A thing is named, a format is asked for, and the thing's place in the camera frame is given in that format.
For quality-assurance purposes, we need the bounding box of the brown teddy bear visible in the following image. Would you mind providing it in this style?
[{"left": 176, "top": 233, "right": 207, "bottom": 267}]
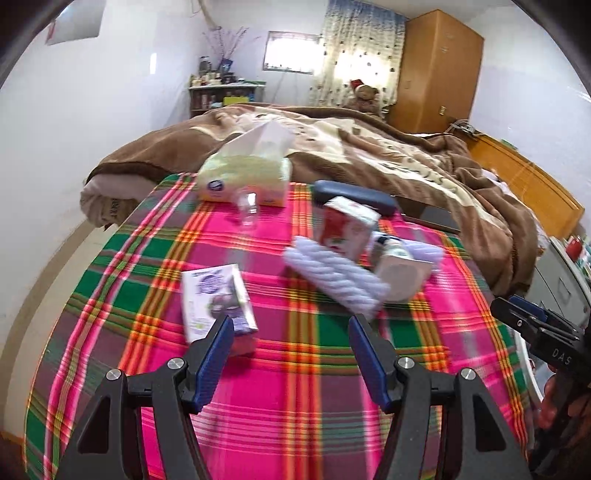
[{"left": 347, "top": 79, "right": 382, "bottom": 114}]

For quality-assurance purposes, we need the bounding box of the dark storage shelf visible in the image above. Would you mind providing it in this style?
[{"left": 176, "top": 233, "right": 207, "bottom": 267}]
[{"left": 188, "top": 83, "right": 267, "bottom": 118}]

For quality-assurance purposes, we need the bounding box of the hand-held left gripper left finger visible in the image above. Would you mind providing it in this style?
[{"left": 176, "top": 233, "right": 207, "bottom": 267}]
[{"left": 55, "top": 314, "right": 235, "bottom": 480}]

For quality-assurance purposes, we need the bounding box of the wooden wardrobe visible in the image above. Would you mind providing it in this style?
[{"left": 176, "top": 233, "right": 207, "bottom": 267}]
[{"left": 385, "top": 10, "right": 485, "bottom": 134}]

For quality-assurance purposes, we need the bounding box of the silver wall sheet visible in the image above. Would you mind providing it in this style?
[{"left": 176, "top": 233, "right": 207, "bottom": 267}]
[{"left": 48, "top": 0, "right": 107, "bottom": 46}]

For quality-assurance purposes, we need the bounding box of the person's right hand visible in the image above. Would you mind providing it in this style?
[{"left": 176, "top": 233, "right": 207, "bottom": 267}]
[{"left": 538, "top": 373, "right": 566, "bottom": 431}]

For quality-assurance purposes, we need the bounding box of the patterned curtain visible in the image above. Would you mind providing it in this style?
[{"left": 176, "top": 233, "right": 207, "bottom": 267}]
[{"left": 308, "top": 0, "right": 409, "bottom": 108}]

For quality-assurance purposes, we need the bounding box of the power strip with plugs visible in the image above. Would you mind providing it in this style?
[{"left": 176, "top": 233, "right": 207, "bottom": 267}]
[{"left": 445, "top": 117, "right": 478, "bottom": 137}]

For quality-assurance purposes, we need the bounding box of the small window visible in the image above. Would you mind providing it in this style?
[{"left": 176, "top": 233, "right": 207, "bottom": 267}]
[{"left": 263, "top": 31, "right": 321, "bottom": 75}]

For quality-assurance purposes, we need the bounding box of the grey drawer cabinet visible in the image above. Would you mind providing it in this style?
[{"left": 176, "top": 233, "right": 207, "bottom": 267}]
[{"left": 526, "top": 235, "right": 591, "bottom": 319}]

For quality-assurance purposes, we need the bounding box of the lavender twisted rope toy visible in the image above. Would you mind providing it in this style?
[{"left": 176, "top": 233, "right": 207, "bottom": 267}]
[{"left": 283, "top": 234, "right": 393, "bottom": 319}]

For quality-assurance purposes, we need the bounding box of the red white carton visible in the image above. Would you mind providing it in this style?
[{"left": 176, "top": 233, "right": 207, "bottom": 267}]
[{"left": 318, "top": 196, "right": 382, "bottom": 261}]

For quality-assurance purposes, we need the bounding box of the white plastic bottle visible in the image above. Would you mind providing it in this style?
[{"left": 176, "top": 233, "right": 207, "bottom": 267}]
[{"left": 369, "top": 231, "right": 444, "bottom": 303}]

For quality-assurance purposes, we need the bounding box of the purple white carton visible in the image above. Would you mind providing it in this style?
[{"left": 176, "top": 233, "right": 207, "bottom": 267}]
[{"left": 181, "top": 264, "right": 259, "bottom": 356}]

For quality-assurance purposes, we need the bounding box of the brown printed blanket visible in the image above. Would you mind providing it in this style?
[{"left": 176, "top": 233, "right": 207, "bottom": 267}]
[{"left": 81, "top": 104, "right": 539, "bottom": 296}]

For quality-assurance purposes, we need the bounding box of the clear plastic cup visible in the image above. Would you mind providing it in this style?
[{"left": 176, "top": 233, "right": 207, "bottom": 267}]
[{"left": 235, "top": 189, "right": 262, "bottom": 232}]

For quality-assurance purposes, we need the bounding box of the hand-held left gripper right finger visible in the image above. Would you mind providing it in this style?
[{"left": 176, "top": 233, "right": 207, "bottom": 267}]
[{"left": 348, "top": 315, "right": 532, "bottom": 480}]

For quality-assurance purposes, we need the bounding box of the navy glasses case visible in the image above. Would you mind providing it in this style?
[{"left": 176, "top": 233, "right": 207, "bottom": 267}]
[{"left": 313, "top": 180, "right": 398, "bottom": 220}]

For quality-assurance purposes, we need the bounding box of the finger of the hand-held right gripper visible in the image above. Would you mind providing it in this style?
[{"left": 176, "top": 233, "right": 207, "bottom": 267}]
[
  {"left": 510, "top": 295, "right": 575, "bottom": 330},
  {"left": 489, "top": 298, "right": 552, "bottom": 344}
]

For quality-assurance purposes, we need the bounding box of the dried branch bouquet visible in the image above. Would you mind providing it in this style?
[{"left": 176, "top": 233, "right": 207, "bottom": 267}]
[{"left": 205, "top": 25, "right": 250, "bottom": 75}]

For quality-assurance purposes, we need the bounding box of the wooden bed headboard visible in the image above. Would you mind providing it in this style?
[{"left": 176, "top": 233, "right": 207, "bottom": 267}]
[{"left": 464, "top": 131, "right": 585, "bottom": 241}]

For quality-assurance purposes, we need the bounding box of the yellow tissue pack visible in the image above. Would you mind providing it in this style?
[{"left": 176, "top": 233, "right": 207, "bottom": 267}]
[{"left": 198, "top": 121, "right": 296, "bottom": 207}]

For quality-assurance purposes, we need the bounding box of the plaid tablecloth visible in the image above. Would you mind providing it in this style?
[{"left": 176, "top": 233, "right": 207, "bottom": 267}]
[{"left": 23, "top": 173, "right": 532, "bottom": 480}]

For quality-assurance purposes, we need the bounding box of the row of jars and bottles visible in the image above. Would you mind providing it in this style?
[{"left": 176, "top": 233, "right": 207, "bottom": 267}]
[{"left": 190, "top": 55, "right": 259, "bottom": 88}]

